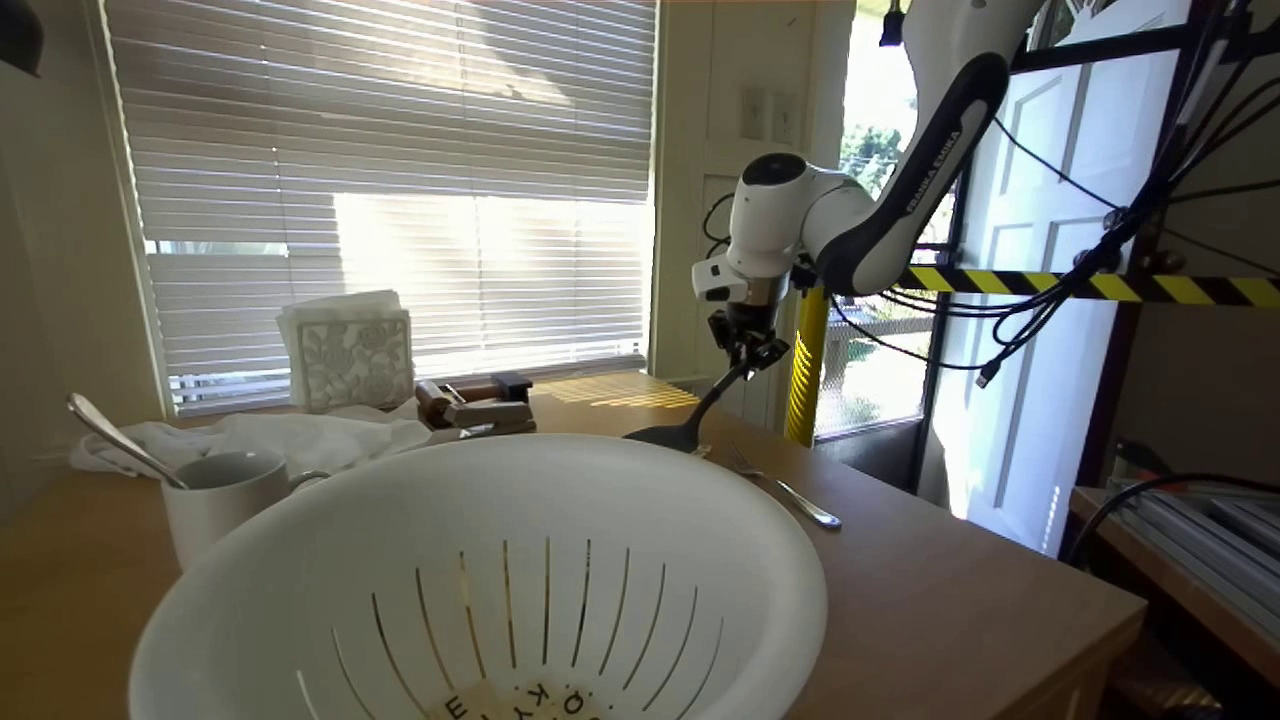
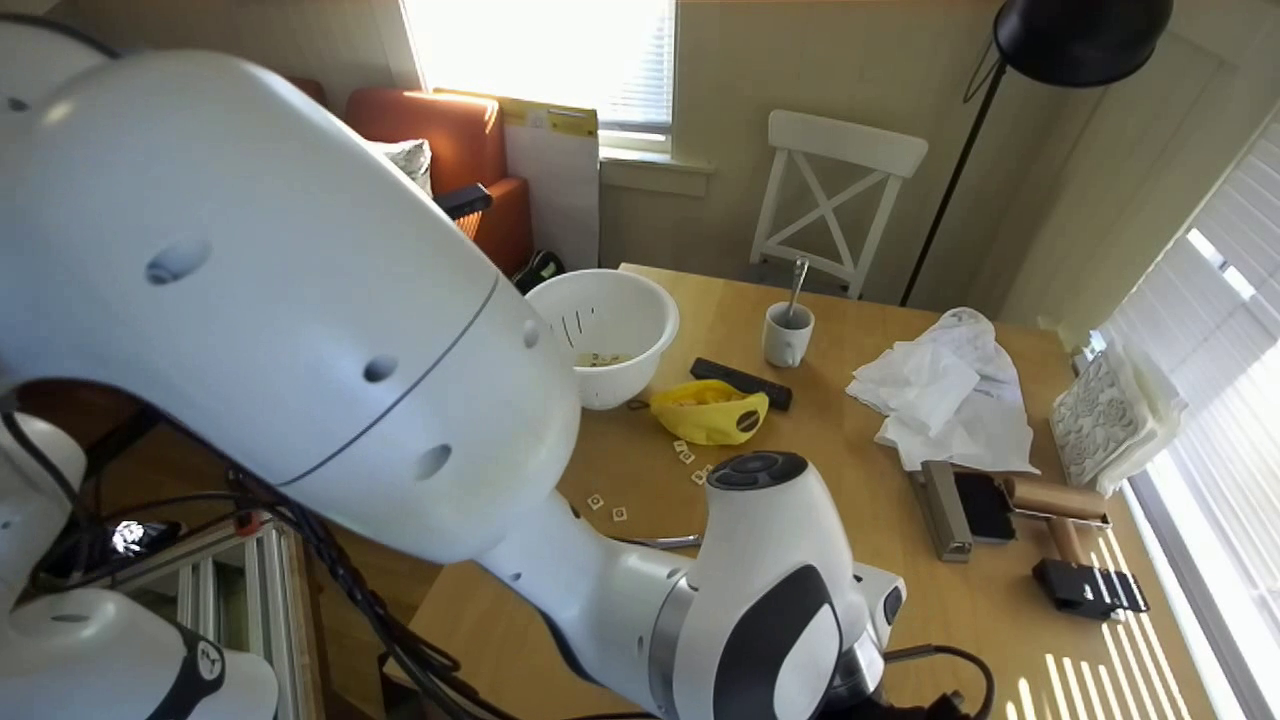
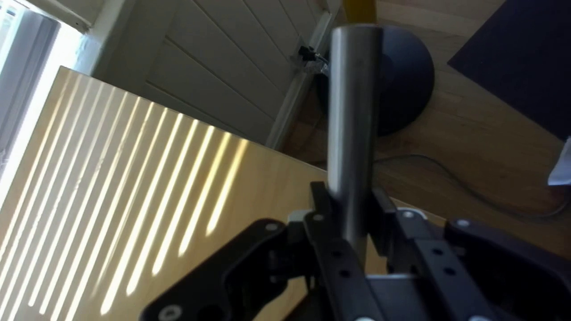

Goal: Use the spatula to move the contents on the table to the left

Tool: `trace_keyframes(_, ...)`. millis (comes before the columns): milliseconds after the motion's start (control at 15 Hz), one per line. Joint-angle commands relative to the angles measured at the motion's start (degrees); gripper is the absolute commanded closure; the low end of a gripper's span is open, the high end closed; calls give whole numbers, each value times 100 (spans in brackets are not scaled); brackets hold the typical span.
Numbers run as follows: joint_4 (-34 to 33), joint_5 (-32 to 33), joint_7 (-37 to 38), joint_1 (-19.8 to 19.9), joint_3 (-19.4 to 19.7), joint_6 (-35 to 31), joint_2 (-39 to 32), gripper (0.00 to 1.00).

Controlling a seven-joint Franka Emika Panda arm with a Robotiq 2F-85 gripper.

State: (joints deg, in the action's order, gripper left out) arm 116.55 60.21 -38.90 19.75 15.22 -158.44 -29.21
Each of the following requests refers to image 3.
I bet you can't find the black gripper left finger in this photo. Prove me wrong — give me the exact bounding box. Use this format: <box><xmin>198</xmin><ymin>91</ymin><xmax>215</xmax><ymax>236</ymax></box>
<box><xmin>140</xmin><ymin>181</ymin><xmax>385</xmax><ymax>321</ymax></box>

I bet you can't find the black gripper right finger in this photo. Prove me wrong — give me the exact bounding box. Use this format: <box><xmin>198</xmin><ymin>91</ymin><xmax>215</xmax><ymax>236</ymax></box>
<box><xmin>364</xmin><ymin>188</ymin><xmax>571</xmax><ymax>321</ymax></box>

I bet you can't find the grey metal cylinder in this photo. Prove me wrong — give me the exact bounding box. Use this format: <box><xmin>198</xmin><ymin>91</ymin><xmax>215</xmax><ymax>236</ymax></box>
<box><xmin>324</xmin><ymin>24</ymin><xmax>383</xmax><ymax>264</ymax></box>

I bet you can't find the black round pole base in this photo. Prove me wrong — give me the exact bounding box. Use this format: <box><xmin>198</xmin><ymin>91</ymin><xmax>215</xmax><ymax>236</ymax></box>
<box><xmin>312</xmin><ymin>25</ymin><xmax>437</xmax><ymax>140</ymax></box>

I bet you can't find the dark floor mat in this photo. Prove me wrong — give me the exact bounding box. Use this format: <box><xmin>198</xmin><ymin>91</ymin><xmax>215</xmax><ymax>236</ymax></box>
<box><xmin>446</xmin><ymin>0</ymin><xmax>571</xmax><ymax>143</ymax></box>

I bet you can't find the yellow vertical pole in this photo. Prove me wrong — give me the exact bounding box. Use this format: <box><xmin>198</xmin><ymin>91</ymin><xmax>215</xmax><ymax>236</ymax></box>
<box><xmin>340</xmin><ymin>0</ymin><xmax>378</xmax><ymax>27</ymax></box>

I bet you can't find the white slatted window blind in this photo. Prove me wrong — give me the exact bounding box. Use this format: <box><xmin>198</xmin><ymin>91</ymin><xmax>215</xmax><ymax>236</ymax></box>
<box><xmin>0</xmin><ymin>0</ymin><xmax>64</xmax><ymax>181</ymax></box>

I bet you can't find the thin black floor cable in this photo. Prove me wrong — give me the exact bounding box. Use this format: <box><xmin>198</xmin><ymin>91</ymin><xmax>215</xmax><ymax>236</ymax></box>
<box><xmin>372</xmin><ymin>154</ymin><xmax>571</xmax><ymax>223</ymax></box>

